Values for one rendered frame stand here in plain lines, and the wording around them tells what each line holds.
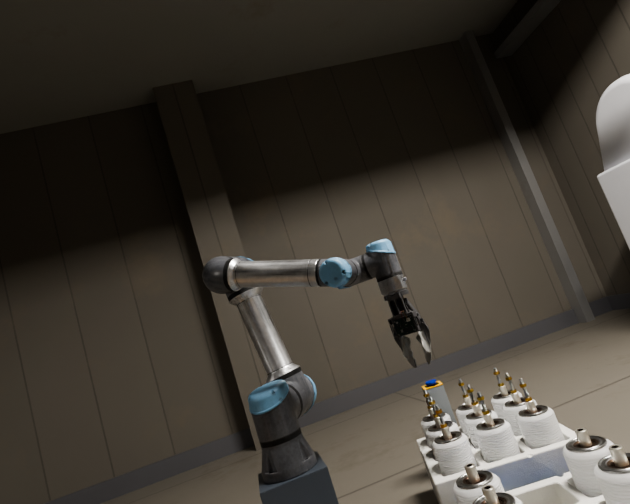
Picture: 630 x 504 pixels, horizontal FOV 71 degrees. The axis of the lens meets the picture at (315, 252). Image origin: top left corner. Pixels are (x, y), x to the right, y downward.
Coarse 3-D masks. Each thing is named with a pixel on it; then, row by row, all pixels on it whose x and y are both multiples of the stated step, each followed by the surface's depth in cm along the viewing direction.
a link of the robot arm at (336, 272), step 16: (224, 256) 135; (208, 272) 128; (224, 272) 125; (240, 272) 124; (256, 272) 122; (272, 272) 120; (288, 272) 119; (304, 272) 117; (320, 272) 113; (336, 272) 112; (352, 272) 116; (208, 288) 132; (224, 288) 127; (240, 288) 129
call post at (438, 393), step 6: (426, 390) 157; (432, 390) 157; (438, 390) 156; (444, 390) 156; (432, 396) 156; (438, 396) 156; (444, 396) 156; (438, 402) 156; (444, 402) 156; (444, 408) 155; (450, 408) 155; (450, 414) 155
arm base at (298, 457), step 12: (300, 432) 120; (264, 444) 117; (276, 444) 115; (288, 444) 116; (300, 444) 118; (264, 456) 117; (276, 456) 114; (288, 456) 114; (300, 456) 115; (312, 456) 118; (264, 468) 116; (276, 468) 113; (288, 468) 113; (300, 468) 113; (264, 480) 116; (276, 480) 113
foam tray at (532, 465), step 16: (528, 448) 114; (544, 448) 111; (560, 448) 109; (432, 464) 124; (480, 464) 114; (496, 464) 111; (512, 464) 110; (528, 464) 109; (544, 464) 109; (560, 464) 109; (432, 480) 120; (448, 480) 111; (512, 480) 109; (528, 480) 109; (448, 496) 110
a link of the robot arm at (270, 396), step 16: (272, 384) 124; (288, 384) 129; (256, 400) 118; (272, 400) 117; (288, 400) 120; (256, 416) 118; (272, 416) 116; (288, 416) 118; (272, 432) 116; (288, 432) 116
